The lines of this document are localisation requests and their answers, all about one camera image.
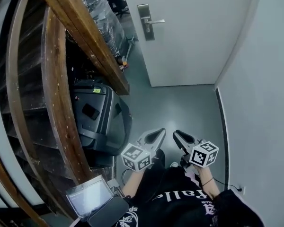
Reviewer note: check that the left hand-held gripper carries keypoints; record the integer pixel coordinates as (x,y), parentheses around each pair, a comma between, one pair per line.
(135,157)

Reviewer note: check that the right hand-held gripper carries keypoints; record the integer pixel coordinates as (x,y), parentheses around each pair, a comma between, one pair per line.
(203,157)

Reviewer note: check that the silver door lock plate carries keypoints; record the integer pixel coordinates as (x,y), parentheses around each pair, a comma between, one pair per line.
(147,33)

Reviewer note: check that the person's right forearm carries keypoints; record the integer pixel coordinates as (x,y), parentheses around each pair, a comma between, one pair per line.
(208,181)

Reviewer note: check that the person's left forearm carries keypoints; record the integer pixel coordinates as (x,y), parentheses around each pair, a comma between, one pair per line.
(134,183)

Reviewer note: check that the white door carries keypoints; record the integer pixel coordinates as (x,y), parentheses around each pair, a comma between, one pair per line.
(194,39)

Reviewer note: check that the person's white shoe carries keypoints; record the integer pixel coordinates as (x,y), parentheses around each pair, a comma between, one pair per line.
(174,164)

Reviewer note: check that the black hard equipment case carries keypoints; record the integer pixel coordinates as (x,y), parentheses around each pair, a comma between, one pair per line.
(104,126)

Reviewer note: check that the person's black printed shirt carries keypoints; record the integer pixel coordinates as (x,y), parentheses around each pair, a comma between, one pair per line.
(180,202)

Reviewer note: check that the grey laptop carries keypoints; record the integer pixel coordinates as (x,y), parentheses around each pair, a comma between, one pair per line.
(90,197)

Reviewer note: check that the metal rod with orange wheel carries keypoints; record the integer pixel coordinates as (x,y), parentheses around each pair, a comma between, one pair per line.
(128,51)

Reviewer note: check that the plastic-wrapped dark pile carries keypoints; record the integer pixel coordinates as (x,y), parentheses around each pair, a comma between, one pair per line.
(107,25)

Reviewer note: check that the curved wooden staircase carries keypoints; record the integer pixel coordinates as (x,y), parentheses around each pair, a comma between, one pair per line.
(38,98)

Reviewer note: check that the straight wooden beam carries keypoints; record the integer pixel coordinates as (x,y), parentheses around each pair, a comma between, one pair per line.
(85,29)

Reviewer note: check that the black office chair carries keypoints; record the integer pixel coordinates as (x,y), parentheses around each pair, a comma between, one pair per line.
(117,1)

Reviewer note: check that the white wall socket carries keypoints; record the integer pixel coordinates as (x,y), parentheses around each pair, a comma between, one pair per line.
(241,189)

